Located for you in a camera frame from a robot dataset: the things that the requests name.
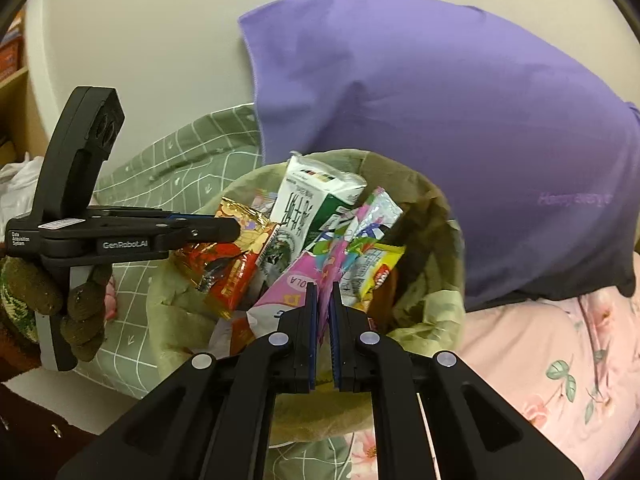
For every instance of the wooden shelf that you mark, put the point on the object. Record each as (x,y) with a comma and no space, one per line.
(12,90)

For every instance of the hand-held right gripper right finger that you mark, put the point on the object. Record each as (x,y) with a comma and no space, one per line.
(336,355)

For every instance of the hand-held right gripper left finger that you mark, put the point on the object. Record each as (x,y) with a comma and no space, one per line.
(314,340)

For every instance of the person's left hand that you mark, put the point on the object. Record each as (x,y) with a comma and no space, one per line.
(82,310)

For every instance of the green checked tablecloth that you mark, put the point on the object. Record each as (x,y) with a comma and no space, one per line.
(200,155)

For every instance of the multicoloured snack wrapper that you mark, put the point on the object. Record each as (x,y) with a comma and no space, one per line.
(375,215)

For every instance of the pink floral blanket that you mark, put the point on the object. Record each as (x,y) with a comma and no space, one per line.
(525,360)

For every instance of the yellow white snack wrapper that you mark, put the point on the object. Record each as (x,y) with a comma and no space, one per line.
(377,270)

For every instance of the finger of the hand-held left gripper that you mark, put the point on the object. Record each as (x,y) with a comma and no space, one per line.
(192,216)
(215,231)

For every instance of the orange snack bag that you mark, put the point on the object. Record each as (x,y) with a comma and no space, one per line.
(385,305)

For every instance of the red orange snack wrapper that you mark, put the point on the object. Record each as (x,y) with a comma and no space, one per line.
(225,265)

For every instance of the row of red boxes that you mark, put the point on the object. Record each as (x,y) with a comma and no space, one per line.
(10,55)

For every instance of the green white carton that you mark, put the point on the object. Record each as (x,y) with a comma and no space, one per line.
(300,210)

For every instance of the purple pillow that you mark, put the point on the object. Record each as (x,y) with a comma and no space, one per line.
(450,135)

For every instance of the white plastic bag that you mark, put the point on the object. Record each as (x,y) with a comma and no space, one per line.
(17,180)

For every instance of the dark wooden furniture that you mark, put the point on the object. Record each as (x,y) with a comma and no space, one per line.
(40,425)

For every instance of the pink snack wrapper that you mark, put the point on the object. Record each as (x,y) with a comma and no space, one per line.
(287,285)

